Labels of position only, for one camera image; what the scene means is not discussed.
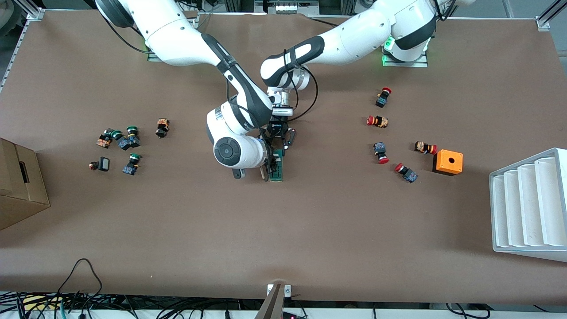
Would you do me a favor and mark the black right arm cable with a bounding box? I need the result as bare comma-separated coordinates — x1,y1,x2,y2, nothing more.
106,18,149,55

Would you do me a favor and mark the white stepped rack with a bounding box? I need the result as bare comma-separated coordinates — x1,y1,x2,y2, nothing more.
489,148,567,263

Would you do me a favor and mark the orange button enclosure with hole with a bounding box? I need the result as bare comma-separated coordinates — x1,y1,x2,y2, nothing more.
432,149,464,177

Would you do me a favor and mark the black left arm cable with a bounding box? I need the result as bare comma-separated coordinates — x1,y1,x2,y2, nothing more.
282,50,319,123

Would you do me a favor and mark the green load switch cream base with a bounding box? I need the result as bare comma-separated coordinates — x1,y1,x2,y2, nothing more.
263,149,285,183

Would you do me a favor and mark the green mushroom pushbutton blue block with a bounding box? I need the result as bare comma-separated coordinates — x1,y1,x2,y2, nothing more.
122,153,142,176

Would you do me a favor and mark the tangled black cable bundle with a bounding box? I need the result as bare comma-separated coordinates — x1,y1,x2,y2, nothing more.
0,290,266,319

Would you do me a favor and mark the aluminium frame profile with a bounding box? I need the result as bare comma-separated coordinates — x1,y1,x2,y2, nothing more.
538,0,567,25
12,0,45,16

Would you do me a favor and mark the camera mast profile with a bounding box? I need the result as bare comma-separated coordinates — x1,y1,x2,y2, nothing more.
255,284,292,319

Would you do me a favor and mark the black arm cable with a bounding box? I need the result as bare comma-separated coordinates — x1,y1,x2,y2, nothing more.
282,50,319,123
106,18,149,55

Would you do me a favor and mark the yellow plastic object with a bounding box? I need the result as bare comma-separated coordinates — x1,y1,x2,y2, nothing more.
23,296,62,311

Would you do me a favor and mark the white power strip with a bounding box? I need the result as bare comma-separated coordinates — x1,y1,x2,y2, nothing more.
275,1,311,14

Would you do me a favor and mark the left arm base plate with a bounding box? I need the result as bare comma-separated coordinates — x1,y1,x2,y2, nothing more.
382,38,429,68

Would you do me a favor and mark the green-ringed pushbutton blue block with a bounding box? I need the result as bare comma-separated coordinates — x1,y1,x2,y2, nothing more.
110,130,131,151

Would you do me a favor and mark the red mushroom pushbutton blue block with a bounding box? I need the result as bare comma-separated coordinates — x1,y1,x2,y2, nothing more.
394,162,419,183
375,87,392,109
373,142,390,165

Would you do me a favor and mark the brown cardboard box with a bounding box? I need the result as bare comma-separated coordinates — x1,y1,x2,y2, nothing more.
0,138,50,231

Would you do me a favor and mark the black looped cable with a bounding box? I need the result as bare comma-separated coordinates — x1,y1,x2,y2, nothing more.
57,258,103,306

